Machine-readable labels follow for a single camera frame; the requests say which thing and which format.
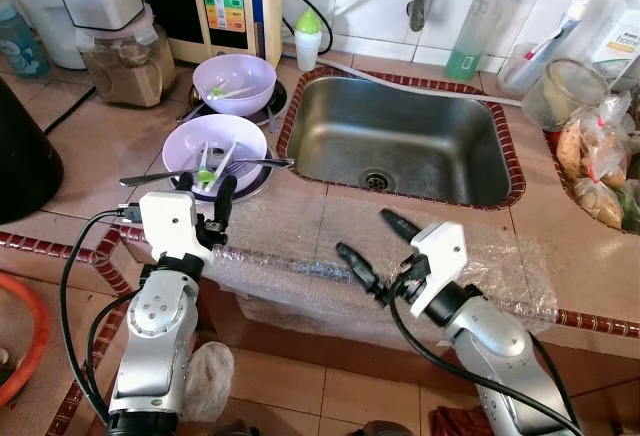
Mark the white green training chopsticks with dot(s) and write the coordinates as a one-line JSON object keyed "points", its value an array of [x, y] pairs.
{"points": [[205, 171]]}

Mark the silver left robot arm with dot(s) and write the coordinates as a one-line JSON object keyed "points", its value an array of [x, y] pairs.
{"points": [[160, 316]]}

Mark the clear bubble wrap sheet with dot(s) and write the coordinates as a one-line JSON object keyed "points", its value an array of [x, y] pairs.
{"points": [[300, 246]]}

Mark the teal plastic bottle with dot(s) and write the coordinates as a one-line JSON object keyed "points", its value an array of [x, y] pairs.
{"points": [[18, 46]]}

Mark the white bottle green cap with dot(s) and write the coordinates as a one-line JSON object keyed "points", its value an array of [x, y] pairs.
{"points": [[308, 46]]}

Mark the clear jar brown powder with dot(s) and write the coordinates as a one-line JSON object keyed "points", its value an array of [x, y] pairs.
{"points": [[125, 71]]}

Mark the tiled basin with groceries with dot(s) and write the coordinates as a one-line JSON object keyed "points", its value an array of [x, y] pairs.
{"points": [[556, 161]]}

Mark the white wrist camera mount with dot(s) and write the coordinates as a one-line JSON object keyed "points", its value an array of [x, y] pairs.
{"points": [[438, 256], [170, 221]]}

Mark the black round pot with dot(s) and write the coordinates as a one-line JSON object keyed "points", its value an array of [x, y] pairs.
{"points": [[25, 156]]}

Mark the white plastic jug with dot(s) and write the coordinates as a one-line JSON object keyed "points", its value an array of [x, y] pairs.
{"points": [[35, 16]]}

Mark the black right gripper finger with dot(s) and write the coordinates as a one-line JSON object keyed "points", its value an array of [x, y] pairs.
{"points": [[360, 268], [400, 224]]}

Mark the clear bag orange snacks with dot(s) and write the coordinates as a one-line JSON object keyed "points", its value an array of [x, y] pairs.
{"points": [[600, 204], [590, 151]]}

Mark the clear plastic cup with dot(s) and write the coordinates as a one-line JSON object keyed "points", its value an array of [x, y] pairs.
{"points": [[522, 74]]}

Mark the stainless steel sink basin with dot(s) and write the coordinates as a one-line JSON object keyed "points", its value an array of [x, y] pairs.
{"points": [[400, 136]]}

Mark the clear glass jar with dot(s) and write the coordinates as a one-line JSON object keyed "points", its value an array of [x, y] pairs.
{"points": [[565, 91]]}

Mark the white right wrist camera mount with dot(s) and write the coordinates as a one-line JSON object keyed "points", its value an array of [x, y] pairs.
{"points": [[438, 256]]}

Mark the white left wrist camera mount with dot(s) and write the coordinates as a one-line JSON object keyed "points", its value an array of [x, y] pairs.
{"points": [[170, 221]]}

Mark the white toothpaste tube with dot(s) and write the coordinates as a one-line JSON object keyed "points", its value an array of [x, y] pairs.
{"points": [[565, 26]]}

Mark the white cleaner bottle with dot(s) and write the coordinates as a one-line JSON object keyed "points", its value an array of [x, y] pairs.
{"points": [[618, 41]]}

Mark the green liquid bottle blue cap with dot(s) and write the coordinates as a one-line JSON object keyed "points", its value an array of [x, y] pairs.
{"points": [[470, 46]]}

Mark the light purple plastic bowl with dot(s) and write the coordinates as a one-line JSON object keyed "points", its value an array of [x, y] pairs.
{"points": [[250, 78], [185, 146]]}

